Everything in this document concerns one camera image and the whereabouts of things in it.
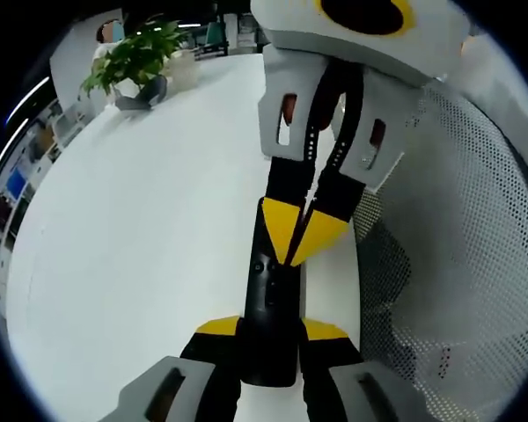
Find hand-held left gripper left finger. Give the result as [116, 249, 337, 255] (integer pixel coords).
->
[99, 315, 244, 422]

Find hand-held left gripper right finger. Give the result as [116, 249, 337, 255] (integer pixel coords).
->
[300, 316, 433, 422]

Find black remote control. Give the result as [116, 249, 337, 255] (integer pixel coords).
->
[242, 197, 307, 389]

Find white perforated basket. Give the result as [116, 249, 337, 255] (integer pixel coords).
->
[351, 24, 528, 422]

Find teal chairs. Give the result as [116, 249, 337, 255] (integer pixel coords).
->
[192, 11, 231, 59]

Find clear plastic vase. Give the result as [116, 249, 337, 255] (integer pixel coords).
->
[166, 47, 202, 92]

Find green potted plant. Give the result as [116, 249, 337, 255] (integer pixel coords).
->
[79, 18, 191, 100]

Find white storage cabinet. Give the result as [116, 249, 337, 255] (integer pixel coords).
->
[50, 101, 90, 151]

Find blue screen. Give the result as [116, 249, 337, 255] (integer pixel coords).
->
[5, 168, 28, 200]

